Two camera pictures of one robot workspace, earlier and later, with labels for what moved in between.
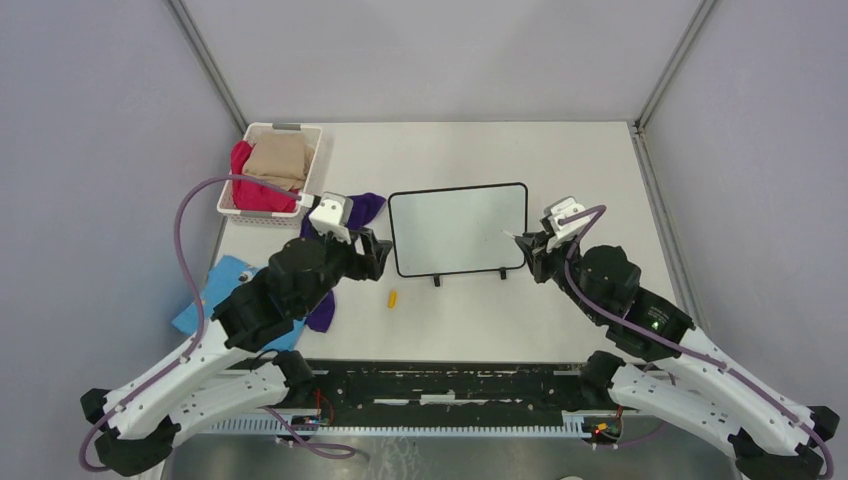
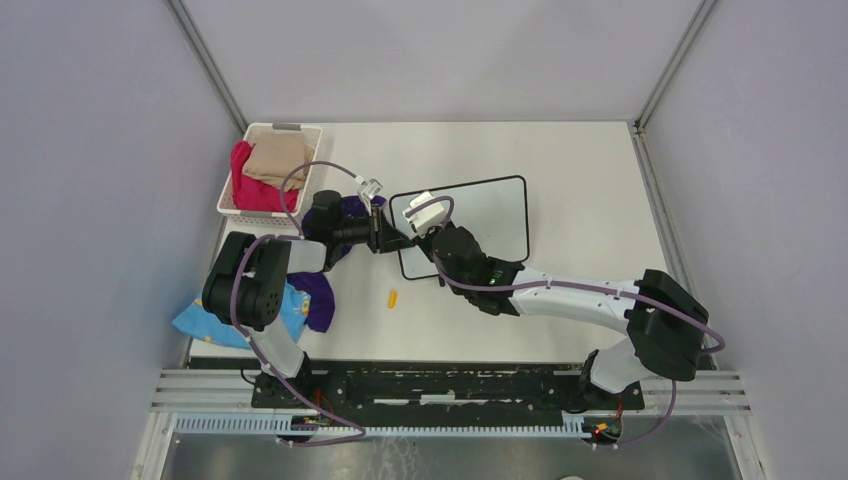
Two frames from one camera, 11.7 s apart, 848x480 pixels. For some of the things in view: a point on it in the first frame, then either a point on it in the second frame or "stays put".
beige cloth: x=283 y=159 stays put
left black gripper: x=363 y=265 → x=383 y=238
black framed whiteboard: x=458 y=230 stays put
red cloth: x=250 y=196 stays put
